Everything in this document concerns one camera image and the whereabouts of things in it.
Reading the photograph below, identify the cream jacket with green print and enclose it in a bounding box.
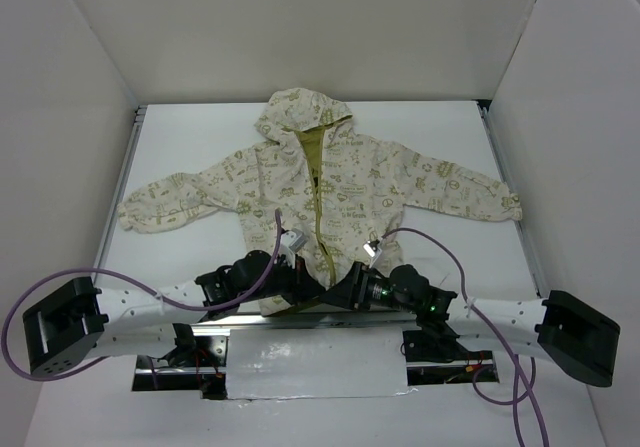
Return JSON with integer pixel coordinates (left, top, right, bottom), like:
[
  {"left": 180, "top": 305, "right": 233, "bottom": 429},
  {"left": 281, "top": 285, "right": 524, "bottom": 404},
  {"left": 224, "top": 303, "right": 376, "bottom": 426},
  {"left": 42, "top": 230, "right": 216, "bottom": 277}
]
[{"left": 117, "top": 88, "right": 522, "bottom": 288}]

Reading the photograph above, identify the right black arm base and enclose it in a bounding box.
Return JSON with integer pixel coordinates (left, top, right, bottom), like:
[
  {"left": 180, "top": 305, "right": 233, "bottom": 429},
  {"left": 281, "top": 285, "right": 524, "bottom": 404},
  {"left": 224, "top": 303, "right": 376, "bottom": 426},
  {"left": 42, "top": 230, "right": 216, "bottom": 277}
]
[{"left": 400, "top": 327, "right": 493, "bottom": 364}]

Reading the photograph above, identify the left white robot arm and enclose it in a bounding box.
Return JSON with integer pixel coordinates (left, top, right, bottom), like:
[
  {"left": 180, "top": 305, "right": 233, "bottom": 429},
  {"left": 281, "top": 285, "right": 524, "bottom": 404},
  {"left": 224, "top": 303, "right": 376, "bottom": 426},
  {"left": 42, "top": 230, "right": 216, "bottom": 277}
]
[{"left": 22, "top": 250, "right": 325, "bottom": 381}]

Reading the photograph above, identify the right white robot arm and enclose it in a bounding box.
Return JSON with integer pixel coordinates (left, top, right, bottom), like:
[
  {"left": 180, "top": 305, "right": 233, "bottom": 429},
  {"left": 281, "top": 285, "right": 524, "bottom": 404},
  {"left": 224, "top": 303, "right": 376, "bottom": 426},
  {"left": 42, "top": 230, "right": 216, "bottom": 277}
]
[{"left": 320, "top": 263, "right": 620, "bottom": 388}]

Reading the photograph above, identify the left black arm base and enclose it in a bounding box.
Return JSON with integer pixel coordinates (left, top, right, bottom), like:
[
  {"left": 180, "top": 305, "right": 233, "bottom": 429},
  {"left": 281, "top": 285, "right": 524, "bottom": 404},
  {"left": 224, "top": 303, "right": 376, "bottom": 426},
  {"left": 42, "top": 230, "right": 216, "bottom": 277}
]
[{"left": 161, "top": 324, "right": 227, "bottom": 368}]

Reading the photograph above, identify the silver foil covered panel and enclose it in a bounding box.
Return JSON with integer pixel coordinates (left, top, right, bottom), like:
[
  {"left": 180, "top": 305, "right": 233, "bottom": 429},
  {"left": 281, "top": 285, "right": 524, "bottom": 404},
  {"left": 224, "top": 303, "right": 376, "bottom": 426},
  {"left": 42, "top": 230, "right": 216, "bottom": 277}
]
[{"left": 226, "top": 327, "right": 409, "bottom": 400}]

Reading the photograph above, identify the aluminium front rail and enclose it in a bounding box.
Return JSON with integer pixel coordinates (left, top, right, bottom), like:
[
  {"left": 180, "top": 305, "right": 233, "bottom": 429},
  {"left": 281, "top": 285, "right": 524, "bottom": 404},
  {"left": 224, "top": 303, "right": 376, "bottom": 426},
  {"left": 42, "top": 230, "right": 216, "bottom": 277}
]
[{"left": 193, "top": 311, "right": 418, "bottom": 332}]

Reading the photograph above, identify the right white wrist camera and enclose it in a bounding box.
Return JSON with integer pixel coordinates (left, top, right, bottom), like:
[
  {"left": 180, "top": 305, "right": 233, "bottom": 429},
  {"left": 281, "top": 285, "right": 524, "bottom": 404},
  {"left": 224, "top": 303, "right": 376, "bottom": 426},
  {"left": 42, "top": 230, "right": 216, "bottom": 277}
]
[{"left": 363, "top": 239, "right": 384, "bottom": 268}]

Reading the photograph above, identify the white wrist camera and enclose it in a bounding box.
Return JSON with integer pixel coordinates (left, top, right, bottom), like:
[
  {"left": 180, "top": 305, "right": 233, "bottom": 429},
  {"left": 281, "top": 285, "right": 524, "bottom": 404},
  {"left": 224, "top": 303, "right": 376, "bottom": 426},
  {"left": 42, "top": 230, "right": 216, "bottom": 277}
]
[
  {"left": 279, "top": 229, "right": 307, "bottom": 257},
  {"left": 363, "top": 239, "right": 384, "bottom": 268}
]

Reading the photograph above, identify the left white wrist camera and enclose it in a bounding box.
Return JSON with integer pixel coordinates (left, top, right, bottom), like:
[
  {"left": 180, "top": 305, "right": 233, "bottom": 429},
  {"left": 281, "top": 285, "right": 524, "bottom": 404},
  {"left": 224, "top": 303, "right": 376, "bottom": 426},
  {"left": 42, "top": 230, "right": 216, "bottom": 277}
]
[{"left": 279, "top": 229, "right": 307, "bottom": 257}]

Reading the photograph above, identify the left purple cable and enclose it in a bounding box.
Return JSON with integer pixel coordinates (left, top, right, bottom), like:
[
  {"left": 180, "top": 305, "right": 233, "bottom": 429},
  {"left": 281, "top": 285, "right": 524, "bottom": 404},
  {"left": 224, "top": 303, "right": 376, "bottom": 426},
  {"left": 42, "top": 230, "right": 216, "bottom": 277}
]
[{"left": 1, "top": 209, "right": 284, "bottom": 381}]

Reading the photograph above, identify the left aluminium frame rail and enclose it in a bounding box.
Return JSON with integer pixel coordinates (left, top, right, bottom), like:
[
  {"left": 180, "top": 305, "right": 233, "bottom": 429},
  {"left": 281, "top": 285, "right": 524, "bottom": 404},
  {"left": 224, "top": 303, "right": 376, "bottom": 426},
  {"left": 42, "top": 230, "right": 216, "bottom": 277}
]
[{"left": 93, "top": 105, "right": 148, "bottom": 268}]

